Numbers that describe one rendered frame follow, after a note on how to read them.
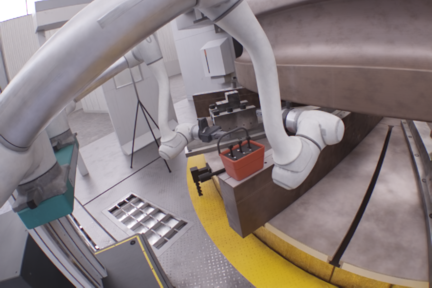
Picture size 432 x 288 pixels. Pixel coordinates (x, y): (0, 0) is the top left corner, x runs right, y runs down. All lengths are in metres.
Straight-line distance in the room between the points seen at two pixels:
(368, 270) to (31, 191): 1.31
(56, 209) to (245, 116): 1.91
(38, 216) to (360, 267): 1.26
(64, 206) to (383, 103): 1.38
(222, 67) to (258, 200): 4.10
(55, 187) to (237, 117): 1.86
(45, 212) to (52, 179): 0.09
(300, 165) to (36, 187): 0.71
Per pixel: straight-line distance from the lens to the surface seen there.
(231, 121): 2.18
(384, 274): 1.22
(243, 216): 1.19
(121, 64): 1.30
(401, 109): 1.28
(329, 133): 0.70
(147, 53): 1.18
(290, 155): 0.64
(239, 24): 0.54
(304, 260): 1.43
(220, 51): 4.97
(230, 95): 2.24
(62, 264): 0.98
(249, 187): 1.10
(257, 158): 1.08
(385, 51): 1.35
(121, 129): 3.77
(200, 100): 3.38
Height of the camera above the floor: 1.30
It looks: 19 degrees down
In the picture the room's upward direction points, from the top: 12 degrees counter-clockwise
